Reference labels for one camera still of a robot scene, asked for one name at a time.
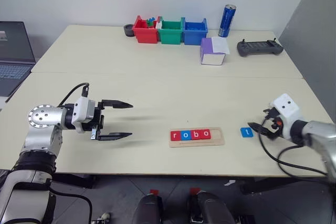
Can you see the white paper scrap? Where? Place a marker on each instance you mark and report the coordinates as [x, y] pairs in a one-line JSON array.
[[229, 182]]

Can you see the grey partition panel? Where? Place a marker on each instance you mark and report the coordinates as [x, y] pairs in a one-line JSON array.
[[312, 37]]

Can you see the black round dish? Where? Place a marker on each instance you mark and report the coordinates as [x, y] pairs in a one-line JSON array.
[[128, 31]]

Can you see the dark grey handheld controller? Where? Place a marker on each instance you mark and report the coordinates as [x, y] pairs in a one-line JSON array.
[[258, 48]]

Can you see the purple white box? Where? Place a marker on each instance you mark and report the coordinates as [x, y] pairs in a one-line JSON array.
[[210, 56]]

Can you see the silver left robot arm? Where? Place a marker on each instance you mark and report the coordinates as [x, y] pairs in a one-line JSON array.
[[42, 119]]

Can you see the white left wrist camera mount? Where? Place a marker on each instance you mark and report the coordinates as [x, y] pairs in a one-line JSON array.
[[81, 111]]

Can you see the small coloured toy bricks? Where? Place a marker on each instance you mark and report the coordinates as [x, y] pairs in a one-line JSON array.
[[151, 22]]

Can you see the red plastic bin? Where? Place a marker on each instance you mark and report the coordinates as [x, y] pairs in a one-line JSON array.
[[145, 35]]

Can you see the white paper sheet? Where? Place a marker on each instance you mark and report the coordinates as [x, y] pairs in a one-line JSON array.
[[220, 45]]

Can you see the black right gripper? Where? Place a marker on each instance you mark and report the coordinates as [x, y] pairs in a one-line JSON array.
[[278, 127]]

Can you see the small beige floor object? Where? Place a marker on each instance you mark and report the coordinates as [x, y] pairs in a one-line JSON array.
[[103, 217]]

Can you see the green plastic bin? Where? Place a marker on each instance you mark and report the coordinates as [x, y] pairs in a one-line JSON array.
[[170, 36]]

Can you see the blue plastic bin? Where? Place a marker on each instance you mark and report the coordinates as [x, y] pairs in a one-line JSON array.
[[194, 37]]

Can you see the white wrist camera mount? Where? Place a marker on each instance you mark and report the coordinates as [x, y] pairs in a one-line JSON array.
[[286, 108], [81, 111]]

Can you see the red letter tile r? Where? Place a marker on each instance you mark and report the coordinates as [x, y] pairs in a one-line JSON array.
[[175, 135]]

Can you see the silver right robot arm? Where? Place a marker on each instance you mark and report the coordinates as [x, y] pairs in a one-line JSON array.
[[320, 136]]

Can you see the red letter tile o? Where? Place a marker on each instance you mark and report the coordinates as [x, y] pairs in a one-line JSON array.
[[205, 134]]

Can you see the blue drink can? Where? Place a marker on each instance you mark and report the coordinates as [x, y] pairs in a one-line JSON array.
[[227, 22]]

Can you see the red letter tile b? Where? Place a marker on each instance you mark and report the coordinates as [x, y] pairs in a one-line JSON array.
[[195, 134]]

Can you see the grey laptop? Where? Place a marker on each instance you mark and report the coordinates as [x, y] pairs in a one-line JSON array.
[[14, 48]]

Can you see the blue letter tile t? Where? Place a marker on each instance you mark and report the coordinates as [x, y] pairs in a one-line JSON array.
[[247, 132]]

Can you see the wooden letter tray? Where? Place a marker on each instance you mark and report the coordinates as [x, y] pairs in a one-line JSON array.
[[197, 142]]

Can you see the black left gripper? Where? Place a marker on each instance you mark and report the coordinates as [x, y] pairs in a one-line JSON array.
[[95, 119]]

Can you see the blue letter tile o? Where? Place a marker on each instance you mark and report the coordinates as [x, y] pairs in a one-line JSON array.
[[185, 135]]

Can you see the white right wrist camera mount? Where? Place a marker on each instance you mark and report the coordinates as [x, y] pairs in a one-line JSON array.
[[286, 108]]

